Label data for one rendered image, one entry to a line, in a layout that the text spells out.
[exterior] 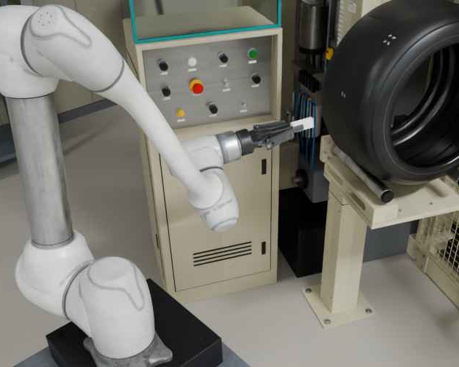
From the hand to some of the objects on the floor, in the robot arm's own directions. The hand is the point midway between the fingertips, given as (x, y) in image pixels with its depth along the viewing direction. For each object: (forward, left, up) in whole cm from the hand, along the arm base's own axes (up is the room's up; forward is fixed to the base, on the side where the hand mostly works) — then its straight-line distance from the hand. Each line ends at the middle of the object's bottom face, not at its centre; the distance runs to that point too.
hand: (301, 124), depth 155 cm
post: (+44, +24, -112) cm, 123 cm away
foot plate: (+44, +24, -112) cm, 123 cm away
